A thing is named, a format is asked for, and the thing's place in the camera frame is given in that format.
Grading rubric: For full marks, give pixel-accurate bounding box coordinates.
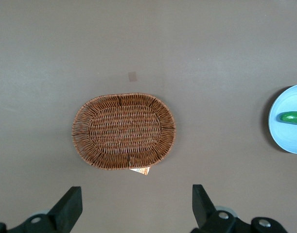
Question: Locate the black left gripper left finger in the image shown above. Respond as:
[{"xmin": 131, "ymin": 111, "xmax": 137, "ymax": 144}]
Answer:
[{"xmin": 7, "ymin": 186, "xmax": 84, "ymax": 233}]

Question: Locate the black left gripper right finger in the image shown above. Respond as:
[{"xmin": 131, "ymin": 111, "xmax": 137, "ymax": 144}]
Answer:
[{"xmin": 190, "ymin": 184, "xmax": 237, "ymax": 233}]

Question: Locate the orange paper basket tag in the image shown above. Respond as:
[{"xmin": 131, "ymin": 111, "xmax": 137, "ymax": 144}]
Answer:
[{"xmin": 129, "ymin": 166, "xmax": 150, "ymax": 177}]

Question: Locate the brown oval wicker basket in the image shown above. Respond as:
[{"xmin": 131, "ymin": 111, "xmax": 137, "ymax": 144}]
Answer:
[{"xmin": 71, "ymin": 92, "xmax": 176, "ymax": 171}]

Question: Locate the light blue round plate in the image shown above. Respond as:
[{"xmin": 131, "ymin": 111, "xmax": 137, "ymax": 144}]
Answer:
[{"xmin": 268, "ymin": 83, "xmax": 297, "ymax": 155}]

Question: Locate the green cucumber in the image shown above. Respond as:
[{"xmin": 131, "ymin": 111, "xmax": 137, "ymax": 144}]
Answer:
[{"xmin": 279, "ymin": 112, "xmax": 297, "ymax": 126}]

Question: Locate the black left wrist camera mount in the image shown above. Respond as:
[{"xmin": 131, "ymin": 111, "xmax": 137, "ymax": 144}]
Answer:
[{"xmin": 0, "ymin": 216, "xmax": 288, "ymax": 233}]

